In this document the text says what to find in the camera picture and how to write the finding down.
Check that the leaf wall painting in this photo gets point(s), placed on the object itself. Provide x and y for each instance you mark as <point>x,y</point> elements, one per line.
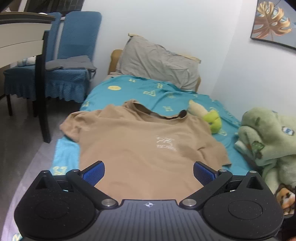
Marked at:
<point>274,22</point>

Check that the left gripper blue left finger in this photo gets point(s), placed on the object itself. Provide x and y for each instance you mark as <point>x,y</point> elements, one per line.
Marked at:
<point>84,182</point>

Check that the blue covered chair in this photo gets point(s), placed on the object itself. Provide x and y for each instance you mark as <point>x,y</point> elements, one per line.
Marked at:
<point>68,77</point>
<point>20,80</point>

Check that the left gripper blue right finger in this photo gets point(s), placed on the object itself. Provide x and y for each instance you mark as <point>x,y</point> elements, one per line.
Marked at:
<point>214,183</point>

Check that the grey pillow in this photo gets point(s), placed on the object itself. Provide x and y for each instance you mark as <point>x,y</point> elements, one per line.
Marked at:
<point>142,58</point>

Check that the teal patterned bed sheet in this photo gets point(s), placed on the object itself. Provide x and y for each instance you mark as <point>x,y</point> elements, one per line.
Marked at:
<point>161,97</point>

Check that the tan t-shirt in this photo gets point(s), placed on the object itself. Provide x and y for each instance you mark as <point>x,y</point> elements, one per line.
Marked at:
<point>146,155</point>

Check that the grey folded cloth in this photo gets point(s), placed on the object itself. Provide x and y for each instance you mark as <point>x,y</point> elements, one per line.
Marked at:
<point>76,62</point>

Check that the white dining table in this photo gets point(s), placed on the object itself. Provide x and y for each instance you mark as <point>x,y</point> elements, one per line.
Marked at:
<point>25,35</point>

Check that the green plush toy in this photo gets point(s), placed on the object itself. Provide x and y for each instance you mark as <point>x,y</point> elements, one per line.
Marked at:
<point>212,117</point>

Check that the light green fleece blanket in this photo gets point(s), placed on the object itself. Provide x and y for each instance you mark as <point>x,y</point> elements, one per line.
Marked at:
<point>268,139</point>

